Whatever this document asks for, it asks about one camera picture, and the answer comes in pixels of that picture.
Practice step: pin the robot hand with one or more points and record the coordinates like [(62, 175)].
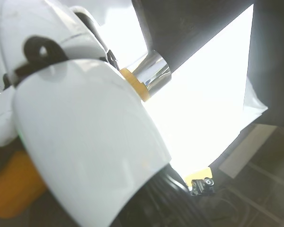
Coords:
[(85, 130)]

